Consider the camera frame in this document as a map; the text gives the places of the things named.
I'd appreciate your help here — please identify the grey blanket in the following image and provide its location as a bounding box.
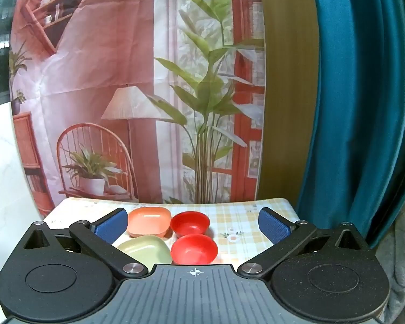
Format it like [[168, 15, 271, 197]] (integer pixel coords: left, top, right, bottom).
[[374, 182, 405, 324]]

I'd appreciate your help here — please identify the green square plate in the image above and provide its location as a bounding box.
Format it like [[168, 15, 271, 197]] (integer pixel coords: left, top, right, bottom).
[[116, 235, 173, 266]]

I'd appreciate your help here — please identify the orange square plate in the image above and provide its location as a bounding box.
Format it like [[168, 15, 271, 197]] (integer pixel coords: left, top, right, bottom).
[[127, 207, 172, 238]]

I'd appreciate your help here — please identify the checkered floral tablecloth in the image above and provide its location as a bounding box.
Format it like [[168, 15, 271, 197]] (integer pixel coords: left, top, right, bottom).
[[45, 197, 299, 267]]

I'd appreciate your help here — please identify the red bowl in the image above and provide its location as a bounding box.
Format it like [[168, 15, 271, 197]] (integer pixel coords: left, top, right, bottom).
[[170, 211, 211, 238], [170, 234, 218, 265]]

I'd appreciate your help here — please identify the printed wall cloth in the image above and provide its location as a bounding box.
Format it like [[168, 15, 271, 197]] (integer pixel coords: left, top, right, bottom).
[[8, 0, 267, 217]]

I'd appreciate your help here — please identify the teal curtain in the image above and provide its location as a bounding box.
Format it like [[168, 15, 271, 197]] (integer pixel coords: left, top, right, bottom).
[[295, 0, 405, 250]]

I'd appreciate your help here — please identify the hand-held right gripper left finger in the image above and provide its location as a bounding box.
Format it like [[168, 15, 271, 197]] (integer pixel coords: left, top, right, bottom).
[[18, 208, 149, 279]]

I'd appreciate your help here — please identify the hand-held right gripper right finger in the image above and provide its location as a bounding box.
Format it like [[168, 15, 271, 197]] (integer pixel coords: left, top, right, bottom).
[[239, 207, 372, 279]]

